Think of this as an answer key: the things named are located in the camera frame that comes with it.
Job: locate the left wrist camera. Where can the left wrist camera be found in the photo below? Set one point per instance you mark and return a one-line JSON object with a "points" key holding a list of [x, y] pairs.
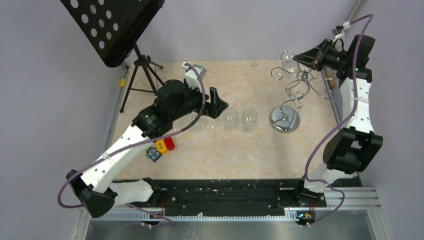
{"points": [[191, 77]]}

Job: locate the small wooden block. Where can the small wooden block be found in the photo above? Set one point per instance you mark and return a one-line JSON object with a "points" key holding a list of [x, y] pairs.
{"points": [[331, 80]]}

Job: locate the etched wine glass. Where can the etched wine glass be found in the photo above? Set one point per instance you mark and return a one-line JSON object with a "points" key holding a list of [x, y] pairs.
{"points": [[230, 118], [249, 119], [288, 64]]}

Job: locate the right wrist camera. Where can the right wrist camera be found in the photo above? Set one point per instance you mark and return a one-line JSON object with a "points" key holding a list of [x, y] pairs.
{"points": [[339, 30]]}

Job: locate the black perforated music stand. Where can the black perforated music stand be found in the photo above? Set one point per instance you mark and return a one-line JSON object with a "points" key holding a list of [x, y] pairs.
{"points": [[113, 28]]}

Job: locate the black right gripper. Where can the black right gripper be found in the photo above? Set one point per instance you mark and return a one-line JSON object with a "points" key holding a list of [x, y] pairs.
{"points": [[313, 57]]}

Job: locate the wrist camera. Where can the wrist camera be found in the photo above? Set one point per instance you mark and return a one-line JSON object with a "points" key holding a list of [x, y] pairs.
{"points": [[191, 77], [339, 30]]}

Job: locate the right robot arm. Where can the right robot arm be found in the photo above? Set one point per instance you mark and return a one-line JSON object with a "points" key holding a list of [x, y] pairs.
{"points": [[355, 144]]}

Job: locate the red cylinder block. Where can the red cylinder block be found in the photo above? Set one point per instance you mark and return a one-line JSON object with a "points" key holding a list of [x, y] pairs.
{"points": [[169, 143]]}

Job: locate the chrome wine glass rack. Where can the chrome wine glass rack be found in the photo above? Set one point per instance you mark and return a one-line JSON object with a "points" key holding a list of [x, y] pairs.
{"points": [[285, 118]]}

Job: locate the yellow clamp left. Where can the yellow clamp left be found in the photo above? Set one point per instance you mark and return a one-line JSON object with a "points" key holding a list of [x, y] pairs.
{"points": [[122, 82]]}

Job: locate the yellow ring block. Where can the yellow ring block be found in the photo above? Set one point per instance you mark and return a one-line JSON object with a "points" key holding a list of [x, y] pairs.
{"points": [[161, 146]]}

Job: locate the clear smooth wine glass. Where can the clear smooth wine glass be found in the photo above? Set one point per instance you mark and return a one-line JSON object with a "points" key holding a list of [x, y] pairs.
{"points": [[178, 125]]}

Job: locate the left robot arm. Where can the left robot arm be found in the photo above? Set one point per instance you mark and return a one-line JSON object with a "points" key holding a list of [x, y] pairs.
{"points": [[95, 187]]}

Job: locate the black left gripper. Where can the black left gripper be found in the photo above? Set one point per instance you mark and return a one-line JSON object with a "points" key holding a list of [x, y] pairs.
{"points": [[213, 108]]}

